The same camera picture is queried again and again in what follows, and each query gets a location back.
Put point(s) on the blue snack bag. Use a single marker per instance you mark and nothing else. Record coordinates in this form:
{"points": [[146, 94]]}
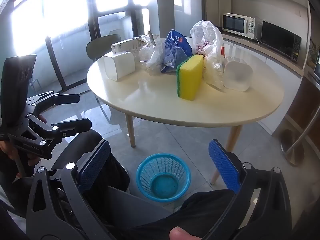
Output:
{"points": [[175, 47]]}

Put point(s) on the round cream table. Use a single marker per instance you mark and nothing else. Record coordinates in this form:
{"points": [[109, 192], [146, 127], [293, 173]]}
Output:
{"points": [[155, 100]]}

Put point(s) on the white plastic cup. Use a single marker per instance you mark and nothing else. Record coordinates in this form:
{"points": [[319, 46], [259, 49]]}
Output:
{"points": [[237, 76], [119, 65]]}

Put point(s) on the crumpled clear plastic bag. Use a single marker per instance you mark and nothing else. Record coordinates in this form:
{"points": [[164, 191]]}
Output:
{"points": [[151, 51]]}

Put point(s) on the round metal stand base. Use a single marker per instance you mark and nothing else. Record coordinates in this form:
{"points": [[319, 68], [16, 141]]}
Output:
{"points": [[290, 145]]}

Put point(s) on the white microwave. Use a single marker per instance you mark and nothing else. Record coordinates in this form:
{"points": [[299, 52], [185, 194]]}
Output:
{"points": [[237, 25]]}

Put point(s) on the blue plastic waste basket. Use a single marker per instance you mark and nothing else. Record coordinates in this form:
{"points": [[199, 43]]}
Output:
{"points": [[162, 177]]}

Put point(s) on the green potted plant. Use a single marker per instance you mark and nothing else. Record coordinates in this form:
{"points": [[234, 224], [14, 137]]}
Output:
{"points": [[314, 51]]}

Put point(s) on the person's right hand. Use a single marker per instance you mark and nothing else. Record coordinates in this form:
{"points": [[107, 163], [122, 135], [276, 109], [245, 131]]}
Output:
{"points": [[182, 234]]}

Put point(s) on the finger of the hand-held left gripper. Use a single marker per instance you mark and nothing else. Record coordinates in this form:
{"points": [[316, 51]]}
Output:
{"points": [[65, 98], [75, 125]]}

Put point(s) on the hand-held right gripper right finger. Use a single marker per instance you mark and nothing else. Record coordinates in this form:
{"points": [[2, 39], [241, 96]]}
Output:
{"points": [[223, 166]]}

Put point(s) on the white plastic bag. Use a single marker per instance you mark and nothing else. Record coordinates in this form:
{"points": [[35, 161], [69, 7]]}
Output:
{"points": [[208, 40]]}

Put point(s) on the white cardboard box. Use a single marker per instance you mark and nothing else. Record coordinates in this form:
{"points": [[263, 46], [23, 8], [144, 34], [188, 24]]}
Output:
{"points": [[126, 45]]}

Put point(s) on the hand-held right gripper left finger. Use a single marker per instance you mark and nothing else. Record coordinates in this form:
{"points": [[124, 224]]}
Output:
{"points": [[93, 166]]}

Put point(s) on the kitchen counter cabinet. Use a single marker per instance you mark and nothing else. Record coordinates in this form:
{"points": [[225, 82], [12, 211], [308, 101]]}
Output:
{"points": [[282, 80]]}

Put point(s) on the yellow green sponge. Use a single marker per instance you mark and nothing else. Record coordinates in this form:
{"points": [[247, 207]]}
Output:
{"points": [[191, 78]]}

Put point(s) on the person's black trousers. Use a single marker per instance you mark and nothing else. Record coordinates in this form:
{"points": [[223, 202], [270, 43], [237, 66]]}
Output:
{"points": [[150, 221]]}

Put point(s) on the person's left hand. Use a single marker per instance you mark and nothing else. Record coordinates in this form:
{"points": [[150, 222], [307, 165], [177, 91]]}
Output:
{"points": [[6, 150]]}

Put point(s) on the dark chair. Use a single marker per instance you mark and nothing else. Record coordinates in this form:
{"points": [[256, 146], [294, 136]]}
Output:
{"points": [[102, 46]]}

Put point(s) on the silver refrigerator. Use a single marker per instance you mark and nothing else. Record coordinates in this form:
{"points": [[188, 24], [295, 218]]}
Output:
{"points": [[188, 7]]}

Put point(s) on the black microwave oven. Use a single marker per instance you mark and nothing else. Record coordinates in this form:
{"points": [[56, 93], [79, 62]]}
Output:
{"points": [[280, 41]]}

